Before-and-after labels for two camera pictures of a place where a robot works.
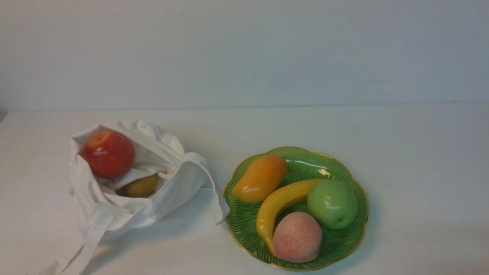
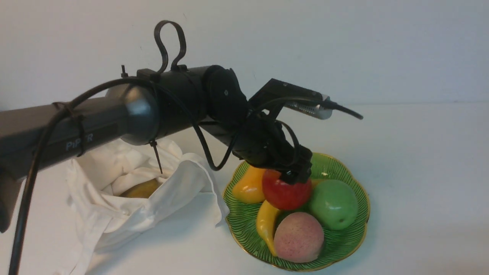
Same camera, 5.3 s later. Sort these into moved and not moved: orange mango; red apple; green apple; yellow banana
Moved: red apple
Not moved: yellow banana; green apple; orange mango
